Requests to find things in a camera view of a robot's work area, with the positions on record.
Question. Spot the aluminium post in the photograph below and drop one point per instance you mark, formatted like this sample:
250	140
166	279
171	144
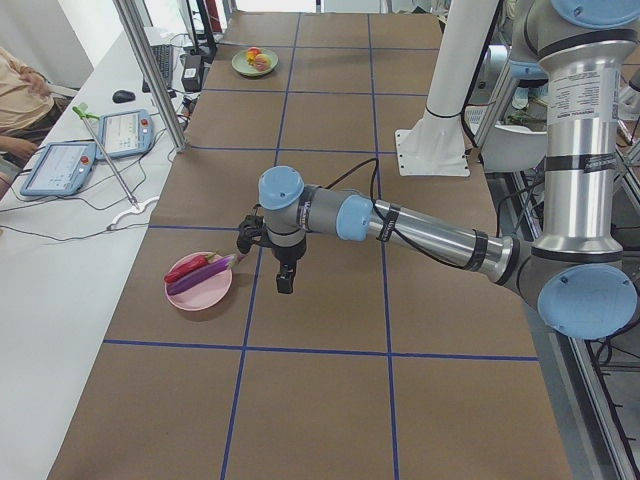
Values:
135	32

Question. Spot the seated person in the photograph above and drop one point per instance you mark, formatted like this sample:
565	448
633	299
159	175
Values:
29	110

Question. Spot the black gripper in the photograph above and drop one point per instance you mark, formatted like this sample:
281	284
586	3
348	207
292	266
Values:
286	255

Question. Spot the grabber stick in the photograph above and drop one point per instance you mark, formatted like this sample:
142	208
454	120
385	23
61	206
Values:
84	117

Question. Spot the white camera pillar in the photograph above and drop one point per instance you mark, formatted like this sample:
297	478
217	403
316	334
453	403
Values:
435	146

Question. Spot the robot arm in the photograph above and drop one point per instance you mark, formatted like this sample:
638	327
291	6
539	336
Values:
572	274

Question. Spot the red chili pepper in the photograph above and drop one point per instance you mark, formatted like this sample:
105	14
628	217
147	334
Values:
188	266

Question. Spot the green plate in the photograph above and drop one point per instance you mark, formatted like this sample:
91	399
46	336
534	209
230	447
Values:
240	65

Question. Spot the peach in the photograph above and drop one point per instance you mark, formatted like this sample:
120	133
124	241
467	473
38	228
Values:
262	63

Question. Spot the far teach pendant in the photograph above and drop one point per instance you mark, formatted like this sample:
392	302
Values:
126	134

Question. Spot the black computer mouse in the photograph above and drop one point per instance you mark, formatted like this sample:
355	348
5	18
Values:
123	96

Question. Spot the near teach pendant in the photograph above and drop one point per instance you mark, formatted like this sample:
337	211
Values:
61	170

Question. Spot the pink plate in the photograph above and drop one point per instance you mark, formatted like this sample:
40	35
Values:
204	295

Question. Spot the purple eggplant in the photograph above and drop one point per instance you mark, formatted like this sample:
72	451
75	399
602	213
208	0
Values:
216	266

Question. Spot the teach pendant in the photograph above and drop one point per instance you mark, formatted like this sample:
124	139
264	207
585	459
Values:
61	170
126	134

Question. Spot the black keyboard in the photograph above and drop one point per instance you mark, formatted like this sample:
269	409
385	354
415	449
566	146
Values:
164	57

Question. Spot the black power adapter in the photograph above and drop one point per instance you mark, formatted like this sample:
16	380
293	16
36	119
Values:
192	74

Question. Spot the brown table mat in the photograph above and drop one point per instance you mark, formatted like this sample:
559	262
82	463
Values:
381	364

